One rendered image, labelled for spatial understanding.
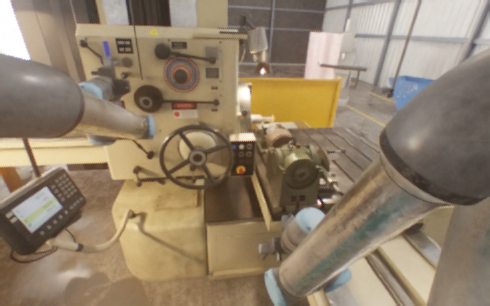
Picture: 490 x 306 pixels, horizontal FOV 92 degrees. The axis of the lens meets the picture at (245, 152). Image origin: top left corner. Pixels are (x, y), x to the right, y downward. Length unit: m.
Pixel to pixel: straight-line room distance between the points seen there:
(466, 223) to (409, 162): 0.18
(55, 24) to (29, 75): 1.78
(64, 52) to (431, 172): 2.16
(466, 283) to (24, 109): 0.63
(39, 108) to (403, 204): 0.47
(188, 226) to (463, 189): 1.75
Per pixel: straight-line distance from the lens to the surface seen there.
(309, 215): 0.75
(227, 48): 1.32
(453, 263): 0.48
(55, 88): 0.44
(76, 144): 1.90
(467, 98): 0.28
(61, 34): 2.19
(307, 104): 4.23
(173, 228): 1.91
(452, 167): 0.27
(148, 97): 1.31
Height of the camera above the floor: 1.90
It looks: 27 degrees down
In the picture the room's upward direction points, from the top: 2 degrees clockwise
